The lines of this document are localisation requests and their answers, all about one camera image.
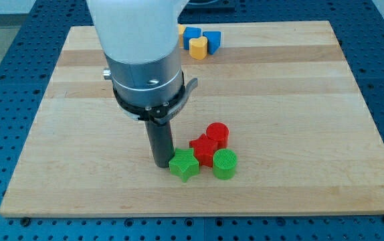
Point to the black clamp ring mount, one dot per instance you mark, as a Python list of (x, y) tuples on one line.
[(152, 96)]

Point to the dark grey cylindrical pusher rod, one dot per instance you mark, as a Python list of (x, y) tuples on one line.
[(161, 142)]

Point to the green star block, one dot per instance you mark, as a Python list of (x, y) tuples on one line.
[(184, 164)]

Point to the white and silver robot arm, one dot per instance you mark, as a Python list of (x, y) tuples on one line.
[(140, 40)]

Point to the yellow block behind arm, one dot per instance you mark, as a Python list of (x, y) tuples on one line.
[(181, 31)]

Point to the red star block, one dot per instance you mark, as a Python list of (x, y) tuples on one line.
[(204, 149)]

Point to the red cylinder block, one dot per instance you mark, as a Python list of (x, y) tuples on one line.
[(218, 132)]

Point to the green cylinder block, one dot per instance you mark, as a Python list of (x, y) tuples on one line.
[(224, 164)]

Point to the yellow heart block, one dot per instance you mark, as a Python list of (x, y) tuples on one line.
[(198, 47)]

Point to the blue cube block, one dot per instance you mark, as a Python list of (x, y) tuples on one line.
[(190, 33)]

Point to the blue triangle block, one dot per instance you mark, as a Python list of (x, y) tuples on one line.
[(213, 40)]

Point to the wooden board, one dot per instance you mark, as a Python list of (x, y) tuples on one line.
[(305, 140)]

